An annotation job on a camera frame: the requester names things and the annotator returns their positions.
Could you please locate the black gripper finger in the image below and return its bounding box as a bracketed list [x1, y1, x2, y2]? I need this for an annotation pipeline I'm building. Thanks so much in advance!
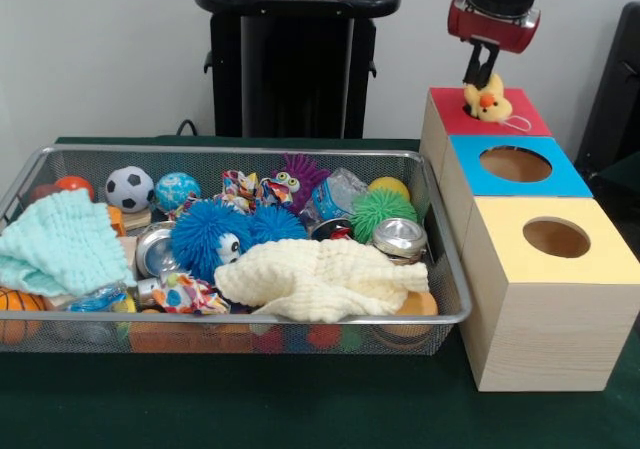
[478, 44, 501, 90]
[462, 42, 485, 86]

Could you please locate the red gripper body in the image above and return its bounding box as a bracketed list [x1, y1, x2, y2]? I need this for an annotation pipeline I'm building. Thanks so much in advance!
[446, 0, 542, 55]

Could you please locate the yellow plush duck toy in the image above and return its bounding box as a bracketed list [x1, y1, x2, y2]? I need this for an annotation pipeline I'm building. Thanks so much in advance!
[463, 72, 532, 133]

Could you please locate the multicolour spiky caterpillar toy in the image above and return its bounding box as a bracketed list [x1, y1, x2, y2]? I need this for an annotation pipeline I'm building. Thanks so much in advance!
[247, 203, 307, 245]

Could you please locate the blue spiky toy with eyes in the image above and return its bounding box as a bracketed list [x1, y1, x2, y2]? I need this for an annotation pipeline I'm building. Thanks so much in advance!
[170, 198, 254, 284]

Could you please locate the silver drink can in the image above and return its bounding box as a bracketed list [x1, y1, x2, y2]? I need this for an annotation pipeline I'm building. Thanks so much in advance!
[135, 221, 181, 278]

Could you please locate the shallow mesh bin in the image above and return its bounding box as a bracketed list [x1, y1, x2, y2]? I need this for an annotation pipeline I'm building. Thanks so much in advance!
[0, 144, 472, 355]

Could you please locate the wooden box with three holes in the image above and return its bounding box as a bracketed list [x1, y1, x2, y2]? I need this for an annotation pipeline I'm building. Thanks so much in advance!
[418, 86, 640, 393]

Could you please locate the black stand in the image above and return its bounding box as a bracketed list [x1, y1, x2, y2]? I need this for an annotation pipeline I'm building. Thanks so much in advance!
[574, 1, 640, 170]

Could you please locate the yellow ball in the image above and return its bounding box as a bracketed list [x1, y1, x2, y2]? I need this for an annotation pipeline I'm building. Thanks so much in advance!
[368, 176, 411, 201]

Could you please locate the dark green tablecloth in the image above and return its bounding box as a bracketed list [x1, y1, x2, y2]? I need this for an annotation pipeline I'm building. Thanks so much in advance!
[0, 136, 640, 449]
[597, 151, 640, 195]

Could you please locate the green spiky ball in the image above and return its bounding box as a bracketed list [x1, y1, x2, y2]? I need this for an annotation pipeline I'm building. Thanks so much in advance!
[349, 190, 419, 246]

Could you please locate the crushed silver can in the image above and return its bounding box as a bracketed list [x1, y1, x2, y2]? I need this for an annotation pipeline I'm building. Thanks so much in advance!
[372, 217, 429, 266]

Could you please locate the purple spiky toy with eyes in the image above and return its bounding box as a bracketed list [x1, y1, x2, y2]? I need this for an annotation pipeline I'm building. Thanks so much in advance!
[272, 153, 332, 215]

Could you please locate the cream yellow cloth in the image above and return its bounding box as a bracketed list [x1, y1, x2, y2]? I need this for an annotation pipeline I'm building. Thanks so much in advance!
[213, 238, 430, 324]

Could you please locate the blue globe print ball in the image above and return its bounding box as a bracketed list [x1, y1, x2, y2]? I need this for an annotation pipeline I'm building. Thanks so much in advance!
[154, 172, 202, 213]

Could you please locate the small soccer ball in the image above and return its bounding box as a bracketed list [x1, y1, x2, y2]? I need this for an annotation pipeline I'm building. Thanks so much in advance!
[104, 165, 155, 214]

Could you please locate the red orange ball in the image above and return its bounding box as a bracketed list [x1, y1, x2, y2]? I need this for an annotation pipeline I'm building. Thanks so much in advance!
[53, 175, 95, 201]

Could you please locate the mint green cloth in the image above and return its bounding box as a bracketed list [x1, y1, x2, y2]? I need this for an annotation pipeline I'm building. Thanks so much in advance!
[0, 187, 137, 298]

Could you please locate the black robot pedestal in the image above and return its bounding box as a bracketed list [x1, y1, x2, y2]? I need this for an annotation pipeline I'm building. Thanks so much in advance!
[193, 0, 402, 139]

